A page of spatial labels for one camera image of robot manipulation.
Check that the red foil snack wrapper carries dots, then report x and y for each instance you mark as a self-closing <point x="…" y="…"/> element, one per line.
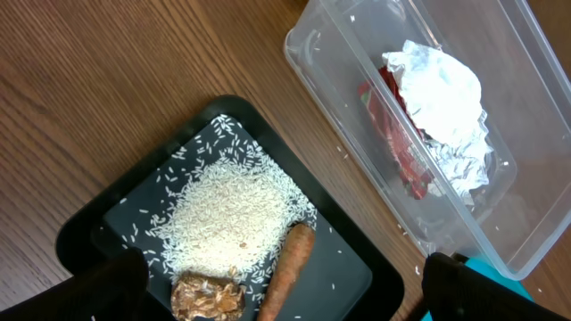
<point x="414" y="175"/>

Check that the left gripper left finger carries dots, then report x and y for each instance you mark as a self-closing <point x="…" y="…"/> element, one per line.
<point x="113" y="290"/>

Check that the teal plastic serving tray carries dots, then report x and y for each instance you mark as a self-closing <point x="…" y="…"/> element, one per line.
<point x="490" y="272"/>

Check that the clear plastic bin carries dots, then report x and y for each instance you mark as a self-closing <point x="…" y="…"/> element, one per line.
<point x="336" y="46"/>

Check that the white paper napkin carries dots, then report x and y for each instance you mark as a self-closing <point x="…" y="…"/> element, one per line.
<point x="461" y="158"/>

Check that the pile of rice grains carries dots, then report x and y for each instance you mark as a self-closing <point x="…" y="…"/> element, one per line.
<point x="219" y="206"/>

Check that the black plastic tray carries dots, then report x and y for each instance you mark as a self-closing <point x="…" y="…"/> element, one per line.
<point x="346" y="277"/>

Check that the orange carrot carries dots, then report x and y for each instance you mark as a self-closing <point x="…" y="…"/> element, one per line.
<point x="294" y="256"/>

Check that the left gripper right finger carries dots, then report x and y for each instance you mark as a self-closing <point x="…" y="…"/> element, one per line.
<point x="453" y="291"/>

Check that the brown food scrap chunk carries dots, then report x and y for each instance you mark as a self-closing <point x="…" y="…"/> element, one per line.
<point x="196" y="295"/>

